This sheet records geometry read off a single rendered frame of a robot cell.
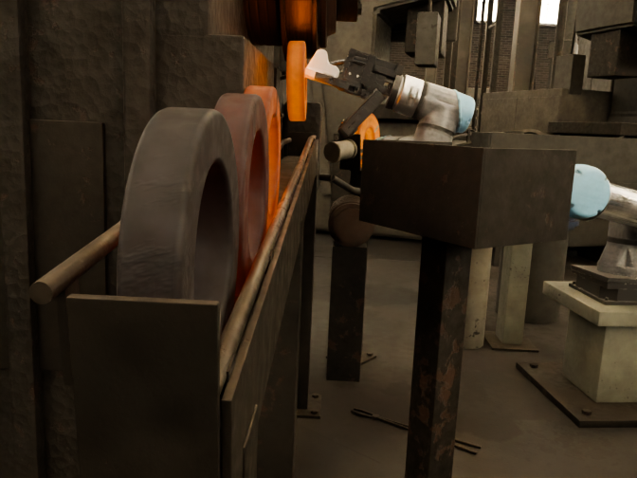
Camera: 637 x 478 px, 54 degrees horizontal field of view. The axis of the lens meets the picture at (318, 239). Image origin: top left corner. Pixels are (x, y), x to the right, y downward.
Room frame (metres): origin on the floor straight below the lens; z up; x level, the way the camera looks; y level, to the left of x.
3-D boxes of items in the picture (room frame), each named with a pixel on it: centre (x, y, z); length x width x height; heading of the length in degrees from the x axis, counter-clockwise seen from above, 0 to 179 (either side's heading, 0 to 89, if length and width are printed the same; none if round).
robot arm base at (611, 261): (1.71, -0.87, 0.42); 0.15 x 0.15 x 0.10
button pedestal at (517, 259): (2.13, -0.70, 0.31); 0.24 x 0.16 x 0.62; 179
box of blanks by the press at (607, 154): (3.89, -1.29, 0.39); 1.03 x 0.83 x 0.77; 104
